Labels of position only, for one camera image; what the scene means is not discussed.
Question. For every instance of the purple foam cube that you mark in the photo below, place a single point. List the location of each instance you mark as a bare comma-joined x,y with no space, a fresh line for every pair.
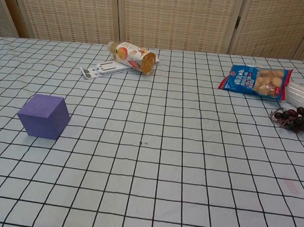
43,120

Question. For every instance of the white black checkered tablecloth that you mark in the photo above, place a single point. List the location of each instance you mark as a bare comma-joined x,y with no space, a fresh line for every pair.
163,172

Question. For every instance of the orange juice bottle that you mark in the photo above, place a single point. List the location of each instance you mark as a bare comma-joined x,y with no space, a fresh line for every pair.
130,55

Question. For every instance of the white folding phone stand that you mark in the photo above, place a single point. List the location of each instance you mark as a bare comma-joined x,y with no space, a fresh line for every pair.
102,68

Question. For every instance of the blue biscuit snack bag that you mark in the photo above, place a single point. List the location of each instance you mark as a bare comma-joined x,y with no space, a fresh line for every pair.
238,81

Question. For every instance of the small metal screen hinge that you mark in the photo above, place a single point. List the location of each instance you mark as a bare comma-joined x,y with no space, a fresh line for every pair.
238,22

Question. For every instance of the dark red grape bunch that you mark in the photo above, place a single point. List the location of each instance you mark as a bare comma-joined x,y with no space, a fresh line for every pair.
301,121

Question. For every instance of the clear plastic cup package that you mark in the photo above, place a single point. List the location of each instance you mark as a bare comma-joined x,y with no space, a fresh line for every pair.
303,96

